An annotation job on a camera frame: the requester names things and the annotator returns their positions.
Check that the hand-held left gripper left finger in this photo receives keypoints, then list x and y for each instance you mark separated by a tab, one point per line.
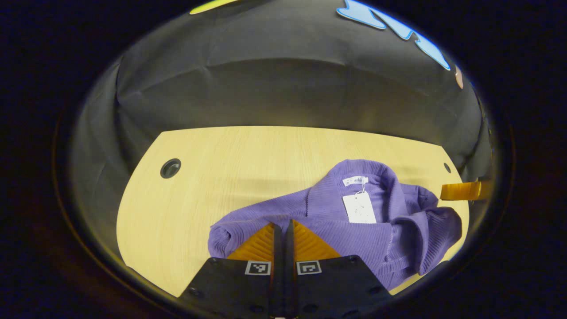
277	252

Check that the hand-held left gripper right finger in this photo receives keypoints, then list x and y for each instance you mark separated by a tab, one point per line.
289	252

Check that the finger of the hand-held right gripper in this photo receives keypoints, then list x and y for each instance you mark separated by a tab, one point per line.
460	191

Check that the purple knit cardigan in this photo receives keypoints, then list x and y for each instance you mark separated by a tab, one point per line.
398	248

